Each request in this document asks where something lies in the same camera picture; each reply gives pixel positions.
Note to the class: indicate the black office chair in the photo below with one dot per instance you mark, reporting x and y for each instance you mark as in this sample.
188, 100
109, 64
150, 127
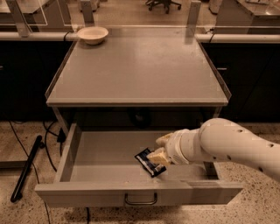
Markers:
166, 3

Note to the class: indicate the grey open drawer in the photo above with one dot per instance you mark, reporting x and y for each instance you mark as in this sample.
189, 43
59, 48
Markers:
98, 168

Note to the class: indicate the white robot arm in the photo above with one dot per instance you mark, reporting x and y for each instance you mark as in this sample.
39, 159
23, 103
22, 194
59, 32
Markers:
218, 140

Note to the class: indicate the white horizontal rail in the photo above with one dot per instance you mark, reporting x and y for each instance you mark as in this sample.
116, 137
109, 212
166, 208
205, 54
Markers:
210, 38

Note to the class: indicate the metal drawer handle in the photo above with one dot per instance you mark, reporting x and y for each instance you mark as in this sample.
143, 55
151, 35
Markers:
140, 200

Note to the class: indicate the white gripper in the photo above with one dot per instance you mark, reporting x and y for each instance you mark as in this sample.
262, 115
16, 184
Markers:
176, 147

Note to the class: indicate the black bar on floor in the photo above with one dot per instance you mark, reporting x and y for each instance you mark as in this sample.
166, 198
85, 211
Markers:
17, 193

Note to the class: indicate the grey counter cabinet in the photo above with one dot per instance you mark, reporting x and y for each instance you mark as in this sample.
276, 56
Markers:
138, 67

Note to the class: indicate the white bowl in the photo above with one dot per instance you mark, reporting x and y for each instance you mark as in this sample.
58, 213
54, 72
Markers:
93, 35

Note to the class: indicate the blue rxbar wrapper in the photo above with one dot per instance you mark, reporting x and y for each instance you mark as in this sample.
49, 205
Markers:
153, 169

